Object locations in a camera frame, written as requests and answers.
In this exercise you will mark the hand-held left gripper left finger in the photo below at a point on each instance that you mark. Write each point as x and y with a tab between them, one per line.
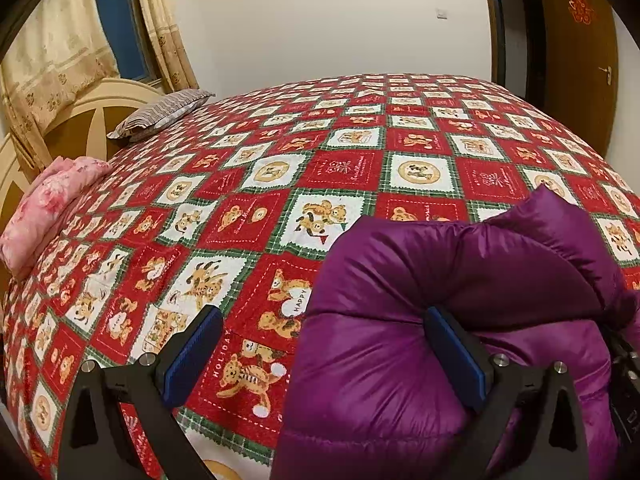
192	352

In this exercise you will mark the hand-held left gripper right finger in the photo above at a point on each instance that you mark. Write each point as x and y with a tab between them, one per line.
457	355

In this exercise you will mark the purple puffer jacket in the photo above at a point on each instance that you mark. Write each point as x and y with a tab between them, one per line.
400	280

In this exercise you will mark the red printed bear blanket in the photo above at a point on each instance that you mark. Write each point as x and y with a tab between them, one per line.
280	160

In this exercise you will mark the pink floral pillow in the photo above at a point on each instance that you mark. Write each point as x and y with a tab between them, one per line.
45	200

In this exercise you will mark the grey striped pillow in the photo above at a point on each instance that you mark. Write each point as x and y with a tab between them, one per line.
160	110

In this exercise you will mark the cream wooden headboard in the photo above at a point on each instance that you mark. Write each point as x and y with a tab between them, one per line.
85	110

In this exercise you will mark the brown wooden door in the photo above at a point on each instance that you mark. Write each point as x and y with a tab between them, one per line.
575	85

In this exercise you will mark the beige patterned curtain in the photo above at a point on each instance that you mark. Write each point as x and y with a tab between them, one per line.
167	30
55	60

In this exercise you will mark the window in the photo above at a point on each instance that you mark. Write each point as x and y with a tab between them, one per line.
122	35

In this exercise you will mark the red paper door decoration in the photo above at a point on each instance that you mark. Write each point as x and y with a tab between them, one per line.
581	6

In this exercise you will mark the brown wooden door frame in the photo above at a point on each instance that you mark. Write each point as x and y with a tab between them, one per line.
492	20

